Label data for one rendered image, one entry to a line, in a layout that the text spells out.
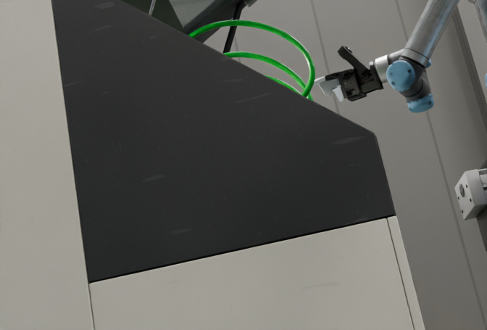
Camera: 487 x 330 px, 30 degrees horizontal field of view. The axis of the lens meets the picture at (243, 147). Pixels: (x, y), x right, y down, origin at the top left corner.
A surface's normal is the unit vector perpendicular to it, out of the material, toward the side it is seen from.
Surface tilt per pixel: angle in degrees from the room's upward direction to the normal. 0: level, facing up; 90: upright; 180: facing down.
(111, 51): 90
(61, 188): 90
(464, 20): 90
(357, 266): 90
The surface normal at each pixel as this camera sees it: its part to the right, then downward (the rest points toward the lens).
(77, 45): -0.15, -0.31
